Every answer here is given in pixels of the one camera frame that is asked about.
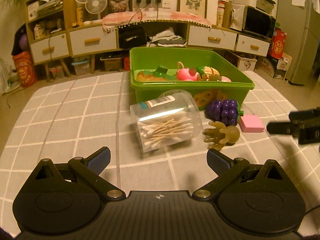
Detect clear cotton swab jar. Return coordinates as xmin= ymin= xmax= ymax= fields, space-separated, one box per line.
xmin=130 ymin=90 xmax=202 ymax=153

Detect wooden tv cabinet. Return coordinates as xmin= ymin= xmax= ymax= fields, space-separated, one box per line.
xmin=26 ymin=0 xmax=270 ymax=81

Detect pink clear capsule ball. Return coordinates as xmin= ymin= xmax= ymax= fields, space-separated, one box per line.
xmin=221 ymin=76 xmax=231 ymax=82

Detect pink cloth runner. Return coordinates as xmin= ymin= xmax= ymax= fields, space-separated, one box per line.
xmin=102 ymin=10 xmax=212 ymax=33

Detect red paper bag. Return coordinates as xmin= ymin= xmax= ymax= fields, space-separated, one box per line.
xmin=12 ymin=51 xmax=37 ymax=88

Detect pink pig toy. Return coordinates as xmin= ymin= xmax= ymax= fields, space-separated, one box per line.
xmin=176 ymin=61 xmax=197 ymax=81

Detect toy corn cob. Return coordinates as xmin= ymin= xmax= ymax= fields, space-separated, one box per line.
xmin=196 ymin=66 xmax=221 ymax=81

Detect orange toy pumpkin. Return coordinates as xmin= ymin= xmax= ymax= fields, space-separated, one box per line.
xmin=136 ymin=66 xmax=177 ymax=82

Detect green plastic storage bin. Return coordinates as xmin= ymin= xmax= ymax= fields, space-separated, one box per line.
xmin=130 ymin=47 xmax=254 ymax=110

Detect brown antler toy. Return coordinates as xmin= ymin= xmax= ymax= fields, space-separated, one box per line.
xmin=203 ymin=121 xmax=240 ymax=151

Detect black microwave oven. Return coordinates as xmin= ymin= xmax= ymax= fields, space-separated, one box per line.
xmin=230 ymin=4 xmax=276 ymax=38

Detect purple toy grapes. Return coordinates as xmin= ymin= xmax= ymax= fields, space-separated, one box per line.
xmin=206 ymin=100 xmax=244 ymax=126

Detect red small toy figure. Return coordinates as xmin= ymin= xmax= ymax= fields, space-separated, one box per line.
xmin=189 ymin=68 xmax=198 ymax=78

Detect white storage crate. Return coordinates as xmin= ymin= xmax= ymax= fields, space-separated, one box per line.
xmin=225 ymin=51 xmax=257 ymax=72

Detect pink rectangular block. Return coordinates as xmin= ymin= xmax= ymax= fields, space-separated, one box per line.
xmin=239 ymin=115 xmax=265 ymax=133

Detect grey checked table cloth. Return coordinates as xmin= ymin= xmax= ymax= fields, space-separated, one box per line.
xmin=1 ymin=72 xmax=319 ymax=236

